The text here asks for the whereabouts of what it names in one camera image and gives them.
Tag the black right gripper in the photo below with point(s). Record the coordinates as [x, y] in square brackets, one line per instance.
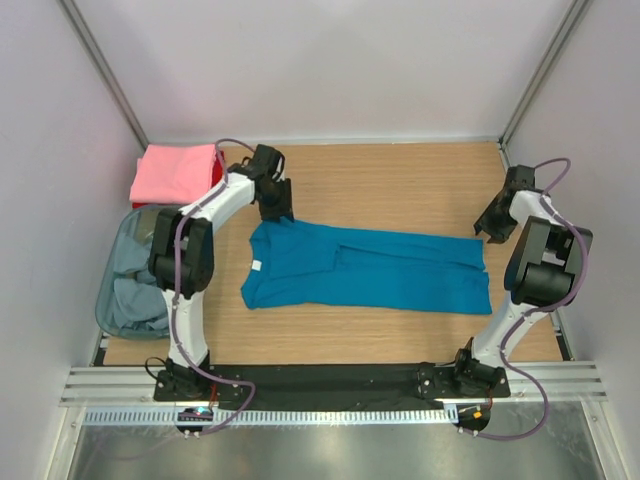
[499, 235]

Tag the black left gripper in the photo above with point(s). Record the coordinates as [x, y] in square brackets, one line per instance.
[284, 208]

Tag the blue t shirt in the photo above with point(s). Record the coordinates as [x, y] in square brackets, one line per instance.
[296, 262]

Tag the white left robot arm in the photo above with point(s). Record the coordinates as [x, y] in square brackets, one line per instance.
[182, 261]

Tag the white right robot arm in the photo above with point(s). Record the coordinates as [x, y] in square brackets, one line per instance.
[545, 272]

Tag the red folded t shirt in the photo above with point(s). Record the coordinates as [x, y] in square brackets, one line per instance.
[217, 172]

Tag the pink folded t shirt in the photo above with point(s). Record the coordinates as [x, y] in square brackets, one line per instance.
[175, 174]

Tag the grey t shirt in basket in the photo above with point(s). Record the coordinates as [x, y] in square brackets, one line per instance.
[138, 303]

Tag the teal mesh laundry basket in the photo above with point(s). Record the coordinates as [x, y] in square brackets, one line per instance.
[139, 223]

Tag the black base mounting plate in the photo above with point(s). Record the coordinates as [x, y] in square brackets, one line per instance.
[334, 388]

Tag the aluminium frame rail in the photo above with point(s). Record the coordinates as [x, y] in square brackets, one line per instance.
[102, 386]

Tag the right aluminium corner post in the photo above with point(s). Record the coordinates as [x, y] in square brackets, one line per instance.
[558, 43]

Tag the aluminium corner post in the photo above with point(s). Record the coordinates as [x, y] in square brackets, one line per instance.
[558, 43]
[82, 30]

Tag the white slotted cable duct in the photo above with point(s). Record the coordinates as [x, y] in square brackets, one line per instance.
[182, 416]

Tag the left aluminium corner post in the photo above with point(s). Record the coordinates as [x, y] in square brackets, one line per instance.
[82, 30]

